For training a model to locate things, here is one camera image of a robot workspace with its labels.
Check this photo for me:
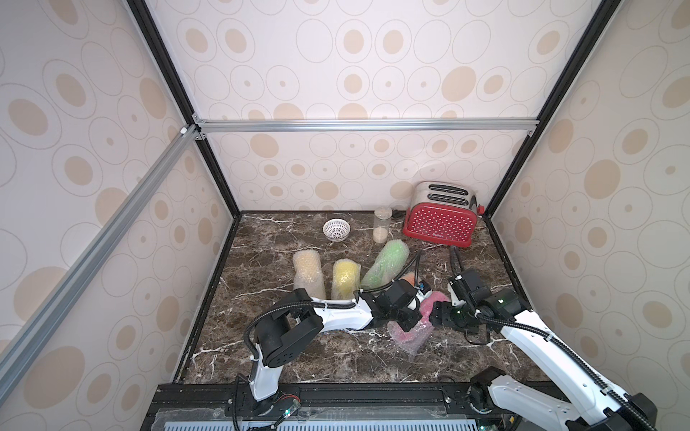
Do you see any orange glass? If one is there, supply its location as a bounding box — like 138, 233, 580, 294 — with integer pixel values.
402, 272, 417, 286

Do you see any clear bubble wrap sheet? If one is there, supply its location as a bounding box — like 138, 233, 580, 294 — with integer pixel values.
387, 321, 434, 355

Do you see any pink plastic wine glass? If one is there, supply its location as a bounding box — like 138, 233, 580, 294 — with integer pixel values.
419, 291, 450, 326

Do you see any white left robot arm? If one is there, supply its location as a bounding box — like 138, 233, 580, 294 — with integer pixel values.
244, 278, 431, 402

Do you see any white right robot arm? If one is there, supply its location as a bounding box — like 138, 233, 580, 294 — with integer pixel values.
429, 269, 658, 430

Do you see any green glass in bubble wrap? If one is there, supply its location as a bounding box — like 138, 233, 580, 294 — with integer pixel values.
360, 240, 410, 291

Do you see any yellow glass in bubble wrap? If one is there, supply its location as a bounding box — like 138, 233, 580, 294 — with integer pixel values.
331, 259, 361, 300

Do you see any beige glass in bubble wrap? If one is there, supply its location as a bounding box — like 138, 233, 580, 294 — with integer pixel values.
293, 250, 327, 299

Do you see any clear jar with powder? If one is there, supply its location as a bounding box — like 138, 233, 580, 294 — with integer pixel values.
372, 208, 393, 244

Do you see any white perforated strainer bowl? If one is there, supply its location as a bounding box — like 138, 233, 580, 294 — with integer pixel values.
323, 218, 350, 242

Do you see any red polka dot toaster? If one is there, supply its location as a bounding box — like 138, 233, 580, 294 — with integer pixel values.
402, 181, 484, 248

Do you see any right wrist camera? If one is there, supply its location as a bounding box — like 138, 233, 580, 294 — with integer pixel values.
449, 269, 492, 305

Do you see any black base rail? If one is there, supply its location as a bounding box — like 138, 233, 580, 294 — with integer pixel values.
141, 381, 546, 431

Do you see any horizontal aluminium frame bar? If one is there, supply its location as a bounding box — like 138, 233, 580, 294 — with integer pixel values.
198, 118, 539, 133

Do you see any left diagonal aluminium frame bar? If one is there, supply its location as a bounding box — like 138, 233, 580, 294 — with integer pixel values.
1, 124, 201, 402

